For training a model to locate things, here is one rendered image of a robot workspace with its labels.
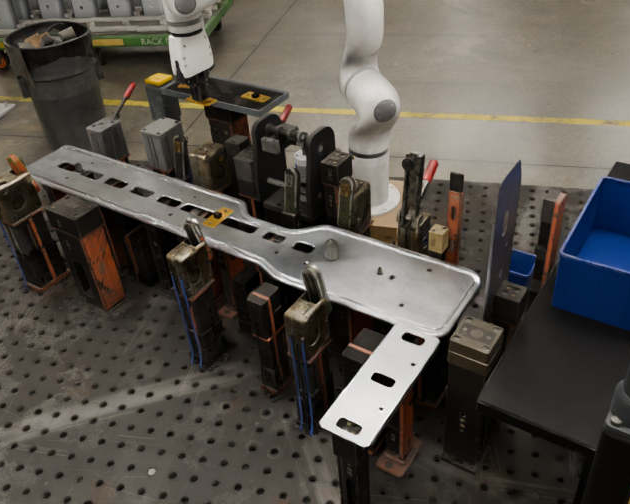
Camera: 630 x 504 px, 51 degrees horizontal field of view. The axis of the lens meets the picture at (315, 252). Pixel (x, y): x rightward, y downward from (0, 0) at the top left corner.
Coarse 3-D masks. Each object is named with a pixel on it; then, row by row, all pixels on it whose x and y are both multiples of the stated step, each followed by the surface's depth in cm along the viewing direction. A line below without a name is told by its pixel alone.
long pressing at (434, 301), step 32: (64, 160) 198; (96, 160) 197; (64, 192) 186; (96, 192) 182; (128, 192) 181; (160, 192) 180; (192, 192) 178; (160, 224) 168; (256, 224) 164; (256, 256) 154; (288, 256) 153; (320, 256) 152; (352, 256) 151; (384, 256) 150; (416, 256) 149; (352, 288) 142; (384, 288) 141; (416, 288) 140; (448, 288) 140; (384, 320) 134; (416, 320) 133; (448, 320) 132
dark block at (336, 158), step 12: (336, 156) 164; (348, 156) 164; (324, 168) 163; (336, 168) 160; (348, 168) 165; (324, 180) 165; (336, 180) 163; (336, 192) 165; (336, 204) 168; (336, 216) 171
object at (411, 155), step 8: (408, 152) 143; (416, 152) 143; (408, 160) 140; (416, 160) 143; (424, 160) 143; (408, 168) 141; (416, 168) 144; (408, 176) 146; (416, 176) 144; (408, 184) 147; (416, 184) 145; (408, 192) 148; (416, 192) 145; (408, 200) 149; (416, 200) 146; (416, 208) 147; (400, 224) 151
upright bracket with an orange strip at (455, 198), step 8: (456, 176) 138; (456, 184) 139; (456, 192) 141; (448, 200) 143; (456, 200) 142; (448, 208) 144; (456, 208) 143; (448, 216) 145; (456, 216) 144; (448, 224) 146; (456, 224) 145; (456, 232) 146; (448, 240) 149; (456, 240) 148; (448, 248) 150; (456, 248) 149; (448, 256) 152; (456, 256) 150; (456, 264) 152
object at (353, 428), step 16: (352, 432) 114; (336, 448) 116; (352, 448) 113; (368, 448) 118; (352, 464) 117; (368, 464) 121; (352, 480) 120; (368, 480) 124; (352, 496) 127; (368, 496) 127
